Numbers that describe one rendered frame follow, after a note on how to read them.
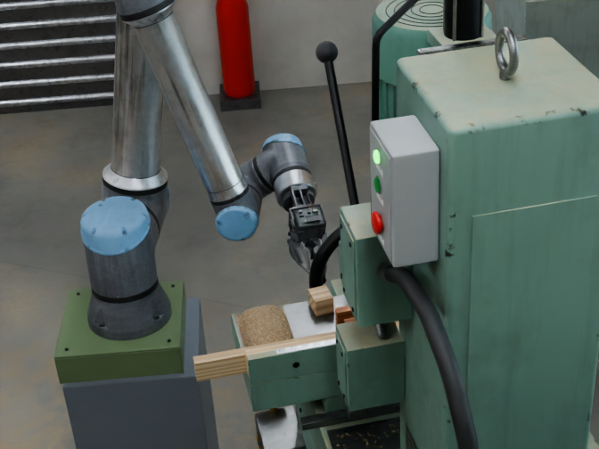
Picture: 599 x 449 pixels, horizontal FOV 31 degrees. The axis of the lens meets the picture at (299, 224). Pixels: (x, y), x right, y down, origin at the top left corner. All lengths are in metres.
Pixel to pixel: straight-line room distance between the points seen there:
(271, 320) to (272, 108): 2.94
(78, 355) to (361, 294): 1.05
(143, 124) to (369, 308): 1.03
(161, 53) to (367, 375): 0.86
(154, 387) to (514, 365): 1.16
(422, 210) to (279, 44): 3.61
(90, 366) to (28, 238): 1.70
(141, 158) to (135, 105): 0.13
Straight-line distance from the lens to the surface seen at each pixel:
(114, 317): 2.43
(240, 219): 2.33
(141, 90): 2.38
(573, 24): 4.01
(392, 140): 1.31
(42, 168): 4.55
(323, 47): 1.70
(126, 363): 2.43
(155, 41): 2.20
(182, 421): 2.52
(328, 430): 1.90
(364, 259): 1.48
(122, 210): 2.39
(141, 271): 2.39
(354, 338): 1.64
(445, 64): 1.41
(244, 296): 3.60
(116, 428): 2.54
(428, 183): 1.31
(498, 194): 1.31
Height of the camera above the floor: 2.09
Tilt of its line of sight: 32 degrees down
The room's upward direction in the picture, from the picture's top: 4 degrees counter-clockwise
